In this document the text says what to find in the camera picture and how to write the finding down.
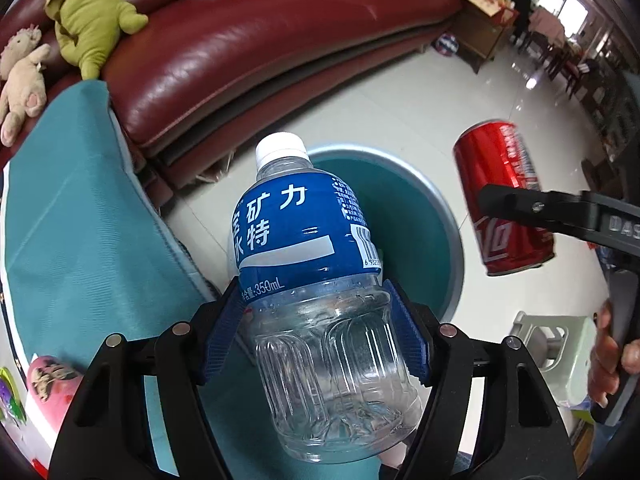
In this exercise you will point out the beige plush toy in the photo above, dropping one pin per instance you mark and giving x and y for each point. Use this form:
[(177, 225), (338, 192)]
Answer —
[(25, 80)]

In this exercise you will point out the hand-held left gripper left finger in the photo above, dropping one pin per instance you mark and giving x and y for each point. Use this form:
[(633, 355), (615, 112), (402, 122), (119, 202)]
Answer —
[(220, 332)]

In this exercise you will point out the blue and red ball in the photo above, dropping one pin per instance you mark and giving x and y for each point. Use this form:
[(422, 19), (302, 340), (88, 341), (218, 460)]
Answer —
[(446, 44)]

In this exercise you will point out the white plastic stool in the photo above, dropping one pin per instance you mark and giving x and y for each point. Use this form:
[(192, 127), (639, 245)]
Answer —
[(575, 355)]

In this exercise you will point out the teal tablecloth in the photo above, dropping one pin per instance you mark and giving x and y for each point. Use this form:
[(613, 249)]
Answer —
[(75, 235)]

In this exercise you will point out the clear bottle with blue label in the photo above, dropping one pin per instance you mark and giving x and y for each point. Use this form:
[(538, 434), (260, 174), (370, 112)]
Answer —
[(300, 240)]

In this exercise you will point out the blue round waste bin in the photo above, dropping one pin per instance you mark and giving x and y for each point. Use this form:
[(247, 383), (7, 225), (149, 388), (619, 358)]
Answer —
[(405, 210)]

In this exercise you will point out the green plush toy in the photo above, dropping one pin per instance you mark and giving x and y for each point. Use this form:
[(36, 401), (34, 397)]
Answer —
[(90, 15)]

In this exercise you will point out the dark wooden dining chairs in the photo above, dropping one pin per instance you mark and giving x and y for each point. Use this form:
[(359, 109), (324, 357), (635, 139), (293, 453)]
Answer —
[(575, 67)]

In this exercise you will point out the dark red leather sofa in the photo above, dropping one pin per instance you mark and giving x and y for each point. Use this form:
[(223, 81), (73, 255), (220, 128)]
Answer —
[(250, 60)]

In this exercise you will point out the dark tall chair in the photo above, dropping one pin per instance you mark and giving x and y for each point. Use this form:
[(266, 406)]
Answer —
[(520, 10)]

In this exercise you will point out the red soda can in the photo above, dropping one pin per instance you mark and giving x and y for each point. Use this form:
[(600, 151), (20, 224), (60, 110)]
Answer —
[(492, 160)]

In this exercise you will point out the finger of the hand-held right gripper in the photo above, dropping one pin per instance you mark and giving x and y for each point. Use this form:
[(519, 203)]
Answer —
[(530, 207)]

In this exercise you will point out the wooden side table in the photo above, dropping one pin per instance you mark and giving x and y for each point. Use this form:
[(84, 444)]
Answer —
[(480, 35)]

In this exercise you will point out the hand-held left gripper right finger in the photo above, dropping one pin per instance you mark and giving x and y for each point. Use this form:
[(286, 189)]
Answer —
[(411, 332)]

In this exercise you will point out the person's right hand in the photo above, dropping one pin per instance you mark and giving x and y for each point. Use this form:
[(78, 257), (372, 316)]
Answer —
[(606, 360)]

